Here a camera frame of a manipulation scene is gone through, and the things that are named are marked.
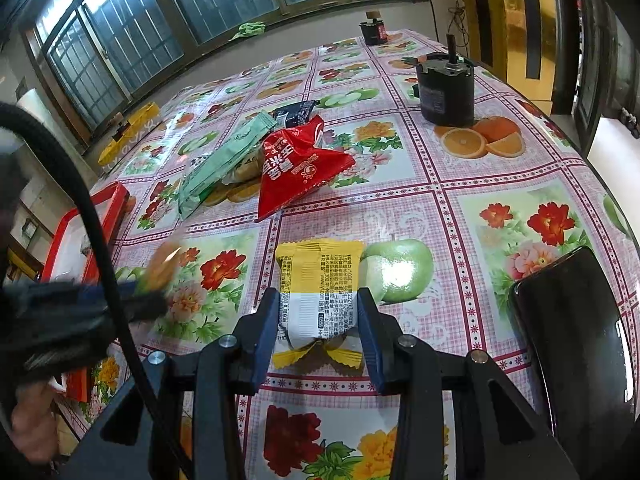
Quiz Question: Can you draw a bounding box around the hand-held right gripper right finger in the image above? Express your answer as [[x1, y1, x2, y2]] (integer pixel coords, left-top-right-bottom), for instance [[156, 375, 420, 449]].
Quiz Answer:
[[356, 286, 578, 480]]

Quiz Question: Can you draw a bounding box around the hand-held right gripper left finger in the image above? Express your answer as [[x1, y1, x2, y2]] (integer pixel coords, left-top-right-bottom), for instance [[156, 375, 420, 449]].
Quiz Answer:
[[57, 286, 282, 480]]

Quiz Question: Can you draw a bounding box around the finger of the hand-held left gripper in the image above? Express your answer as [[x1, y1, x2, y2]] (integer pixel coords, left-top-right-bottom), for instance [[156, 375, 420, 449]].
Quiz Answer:
[[99, 281, 170, 322]]

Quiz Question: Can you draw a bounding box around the yellow white snack packet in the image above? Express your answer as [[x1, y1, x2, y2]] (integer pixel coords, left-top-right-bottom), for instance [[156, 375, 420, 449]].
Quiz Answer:
[[272, 240, 366, 368]]

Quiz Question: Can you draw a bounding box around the red rimmed white tray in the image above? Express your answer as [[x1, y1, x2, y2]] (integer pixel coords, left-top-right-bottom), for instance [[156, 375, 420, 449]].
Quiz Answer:
[[40, 181, 131, 403]]

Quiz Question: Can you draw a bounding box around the green snack packet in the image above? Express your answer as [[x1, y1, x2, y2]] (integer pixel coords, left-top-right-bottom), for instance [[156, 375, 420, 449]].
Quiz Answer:
[[177, 111, 278, 219]]

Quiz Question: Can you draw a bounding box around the red snack packet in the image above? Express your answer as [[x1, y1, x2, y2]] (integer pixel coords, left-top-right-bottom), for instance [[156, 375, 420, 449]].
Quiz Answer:
[[255, 115, 357, 223]]

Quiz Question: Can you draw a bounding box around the dark blue snack packet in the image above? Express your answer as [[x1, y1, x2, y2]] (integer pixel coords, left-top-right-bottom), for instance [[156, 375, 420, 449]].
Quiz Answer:
[[272, 100, 318, 128]]

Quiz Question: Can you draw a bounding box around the person's left hand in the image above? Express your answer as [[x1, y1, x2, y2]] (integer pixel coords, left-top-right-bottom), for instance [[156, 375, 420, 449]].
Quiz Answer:
[[11, 384, 57, 463]]

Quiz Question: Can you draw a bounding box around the yellow patterned cardboard box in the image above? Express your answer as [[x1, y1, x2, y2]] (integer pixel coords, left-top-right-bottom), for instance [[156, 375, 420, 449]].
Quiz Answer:
[[97, 101, 162, 167]]

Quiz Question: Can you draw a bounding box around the glossy black chair back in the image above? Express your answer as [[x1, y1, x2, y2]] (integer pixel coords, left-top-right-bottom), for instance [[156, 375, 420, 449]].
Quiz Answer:
[[507, 246, 640, 480]]

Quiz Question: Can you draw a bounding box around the black cylinder device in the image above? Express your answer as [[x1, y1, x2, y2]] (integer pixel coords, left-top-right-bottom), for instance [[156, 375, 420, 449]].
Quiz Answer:
[[412, 35, 476, 127]]

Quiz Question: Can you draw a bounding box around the green cloth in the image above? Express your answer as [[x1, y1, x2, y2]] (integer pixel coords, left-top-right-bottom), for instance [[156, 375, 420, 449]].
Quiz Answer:
[[230, 21, 267, 41]]

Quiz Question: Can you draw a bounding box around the small black device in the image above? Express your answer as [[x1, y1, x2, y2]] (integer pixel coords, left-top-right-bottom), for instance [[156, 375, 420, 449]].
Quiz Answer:
[[359, 10, 388, 46]]

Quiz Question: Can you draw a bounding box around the black cable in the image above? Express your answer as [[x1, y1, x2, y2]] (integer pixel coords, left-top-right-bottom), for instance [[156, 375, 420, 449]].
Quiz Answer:
[[0, 101, 193, 480]]

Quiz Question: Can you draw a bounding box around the barred wooden frame window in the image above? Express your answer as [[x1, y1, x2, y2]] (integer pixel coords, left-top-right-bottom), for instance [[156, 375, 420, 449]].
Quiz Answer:
[[22, 0, 396, 133]]

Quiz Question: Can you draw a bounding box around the gold wall panel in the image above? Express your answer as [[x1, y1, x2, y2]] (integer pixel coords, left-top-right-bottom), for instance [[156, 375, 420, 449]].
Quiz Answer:
[[462, 0, 568, 113]]

